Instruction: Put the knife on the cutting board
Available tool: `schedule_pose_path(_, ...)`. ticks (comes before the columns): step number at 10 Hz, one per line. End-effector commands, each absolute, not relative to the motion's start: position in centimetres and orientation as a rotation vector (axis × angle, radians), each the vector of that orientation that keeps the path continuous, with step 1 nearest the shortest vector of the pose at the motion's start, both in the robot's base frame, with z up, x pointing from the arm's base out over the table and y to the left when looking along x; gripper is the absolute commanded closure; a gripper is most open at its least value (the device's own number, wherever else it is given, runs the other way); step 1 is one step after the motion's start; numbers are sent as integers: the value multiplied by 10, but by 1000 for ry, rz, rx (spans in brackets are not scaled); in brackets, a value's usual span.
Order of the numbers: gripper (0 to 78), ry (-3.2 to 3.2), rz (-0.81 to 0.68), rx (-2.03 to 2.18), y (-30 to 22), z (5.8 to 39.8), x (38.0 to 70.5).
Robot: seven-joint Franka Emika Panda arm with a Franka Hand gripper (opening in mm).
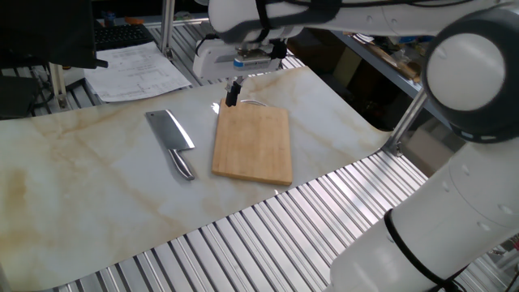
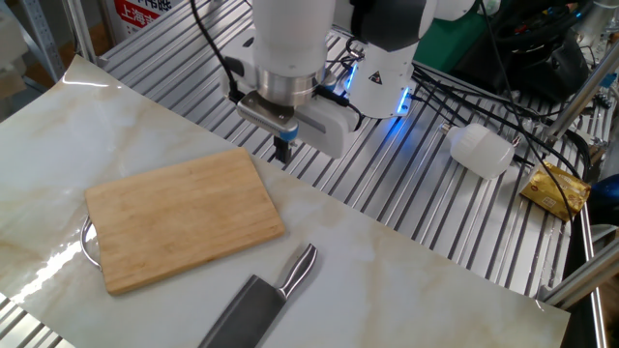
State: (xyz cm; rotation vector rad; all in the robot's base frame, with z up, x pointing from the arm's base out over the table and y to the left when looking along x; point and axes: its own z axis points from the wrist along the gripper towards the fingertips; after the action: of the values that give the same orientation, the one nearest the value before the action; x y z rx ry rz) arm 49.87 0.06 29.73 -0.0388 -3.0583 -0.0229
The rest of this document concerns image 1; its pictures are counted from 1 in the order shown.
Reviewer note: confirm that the black box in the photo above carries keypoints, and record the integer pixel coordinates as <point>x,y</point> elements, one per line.
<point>18,97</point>

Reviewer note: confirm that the white printed paper sheet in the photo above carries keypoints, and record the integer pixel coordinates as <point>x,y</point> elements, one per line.
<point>134,73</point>

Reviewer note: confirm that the black monitor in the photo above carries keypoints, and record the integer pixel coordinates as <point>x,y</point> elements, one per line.
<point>44,32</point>

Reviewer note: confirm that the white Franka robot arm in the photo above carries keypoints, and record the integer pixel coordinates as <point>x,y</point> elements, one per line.
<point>446,227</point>

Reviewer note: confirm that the grey metal shelf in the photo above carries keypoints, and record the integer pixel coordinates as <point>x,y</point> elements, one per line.
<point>365,52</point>

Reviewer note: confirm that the steel cleaver knife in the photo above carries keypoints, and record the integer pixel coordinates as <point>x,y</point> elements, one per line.
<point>170,134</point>

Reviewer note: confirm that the tan cardboard box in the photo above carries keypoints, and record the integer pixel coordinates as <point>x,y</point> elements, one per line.
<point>430,152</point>

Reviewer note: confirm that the marble pattern table mat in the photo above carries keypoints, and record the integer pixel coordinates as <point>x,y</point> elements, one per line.
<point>101,194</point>

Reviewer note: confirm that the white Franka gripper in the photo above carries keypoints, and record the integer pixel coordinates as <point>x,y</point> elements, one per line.
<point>211,61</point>

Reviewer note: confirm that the wooden cutting board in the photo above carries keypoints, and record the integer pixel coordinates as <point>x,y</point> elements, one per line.
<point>253,142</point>

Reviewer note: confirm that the small blue bottle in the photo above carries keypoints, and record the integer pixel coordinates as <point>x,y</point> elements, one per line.
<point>108,18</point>

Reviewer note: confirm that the black keyboard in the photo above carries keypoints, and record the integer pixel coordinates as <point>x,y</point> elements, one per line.
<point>121,36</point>

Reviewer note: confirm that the small orange object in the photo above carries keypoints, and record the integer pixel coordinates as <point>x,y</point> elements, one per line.
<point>134,20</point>

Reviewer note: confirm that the short aluminium frame post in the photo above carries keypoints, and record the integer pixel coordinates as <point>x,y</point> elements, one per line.
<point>58,85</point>

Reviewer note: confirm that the silver wrist camera blue end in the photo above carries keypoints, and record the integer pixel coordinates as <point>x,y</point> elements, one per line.
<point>251,62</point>

